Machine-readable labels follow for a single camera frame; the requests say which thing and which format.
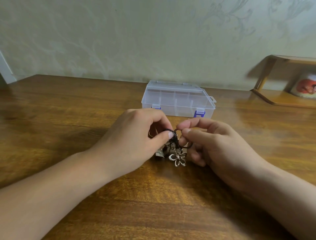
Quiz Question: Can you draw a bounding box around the person's right hand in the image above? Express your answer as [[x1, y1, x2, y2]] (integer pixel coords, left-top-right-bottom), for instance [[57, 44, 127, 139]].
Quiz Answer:
[[176, 117, 270, 193]]

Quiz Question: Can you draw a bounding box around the person's left hand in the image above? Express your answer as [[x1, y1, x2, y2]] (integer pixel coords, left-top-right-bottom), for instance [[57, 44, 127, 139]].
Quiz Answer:
[[91, 108, 175, 180]]

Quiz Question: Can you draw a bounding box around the clear plastic organizer box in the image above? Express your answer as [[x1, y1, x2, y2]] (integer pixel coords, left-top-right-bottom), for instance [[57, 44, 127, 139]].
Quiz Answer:
[[141, 80, 217, 119]]

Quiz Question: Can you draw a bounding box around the person's left forearm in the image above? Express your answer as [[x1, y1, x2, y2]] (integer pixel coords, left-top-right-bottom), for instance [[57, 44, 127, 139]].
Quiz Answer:
[[0, 149, 119, 240]]

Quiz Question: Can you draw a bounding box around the wooden shelf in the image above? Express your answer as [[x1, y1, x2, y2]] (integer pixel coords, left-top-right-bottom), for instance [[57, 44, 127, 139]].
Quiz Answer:
[[251, 55, 316, 108]]

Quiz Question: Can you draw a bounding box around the white printed mug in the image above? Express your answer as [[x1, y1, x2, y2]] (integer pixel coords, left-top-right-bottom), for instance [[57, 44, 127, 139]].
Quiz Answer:
[[290, 73, 316, 99]]

